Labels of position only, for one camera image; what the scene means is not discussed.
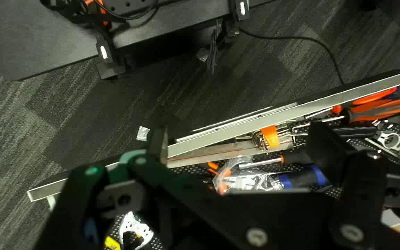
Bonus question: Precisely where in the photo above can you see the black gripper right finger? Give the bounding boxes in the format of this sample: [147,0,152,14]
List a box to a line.
[306,123,388,250]

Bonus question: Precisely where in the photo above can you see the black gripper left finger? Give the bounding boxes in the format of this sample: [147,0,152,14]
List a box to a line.
[31,126,169,250]

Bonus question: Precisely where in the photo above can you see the silver tool cabinet drawer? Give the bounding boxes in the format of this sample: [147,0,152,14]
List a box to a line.
[24,65,400,219]

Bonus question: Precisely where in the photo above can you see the blue and black screwdriver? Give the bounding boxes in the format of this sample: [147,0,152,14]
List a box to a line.
[277,165,327,190]

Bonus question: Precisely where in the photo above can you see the black white yellow work glove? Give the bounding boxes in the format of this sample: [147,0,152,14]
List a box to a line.
[101,210,165,250]

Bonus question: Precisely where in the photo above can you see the silver metal clamp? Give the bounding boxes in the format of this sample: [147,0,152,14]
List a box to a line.
[365,129,400,162]

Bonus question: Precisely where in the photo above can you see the small white scrap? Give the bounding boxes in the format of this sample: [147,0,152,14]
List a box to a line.
[134,125,151,142]

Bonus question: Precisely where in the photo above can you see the orange hex key set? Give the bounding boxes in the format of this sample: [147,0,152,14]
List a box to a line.
[254,123,295,150]

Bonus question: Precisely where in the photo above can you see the clear plastic bag of bits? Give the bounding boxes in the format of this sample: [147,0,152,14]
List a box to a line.
[211,165,286,197]

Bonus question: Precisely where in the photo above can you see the long flat metal file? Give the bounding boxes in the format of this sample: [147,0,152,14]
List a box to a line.
[165,137,262,169]

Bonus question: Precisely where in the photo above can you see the orange handled screwdriver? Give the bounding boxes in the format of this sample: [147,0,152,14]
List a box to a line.
[330,97,400,125]

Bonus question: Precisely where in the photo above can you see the orange handled pliers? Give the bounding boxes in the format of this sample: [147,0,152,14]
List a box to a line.
[351,86,400,107]

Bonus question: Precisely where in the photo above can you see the black screwdriver orange ring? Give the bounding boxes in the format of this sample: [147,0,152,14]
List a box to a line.
[237,154,313,171]

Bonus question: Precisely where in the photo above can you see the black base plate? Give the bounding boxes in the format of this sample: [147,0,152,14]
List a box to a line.
[0,0,277,83]

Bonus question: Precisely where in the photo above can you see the black floor cable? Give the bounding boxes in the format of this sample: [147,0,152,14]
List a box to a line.
[237,26,347,87]

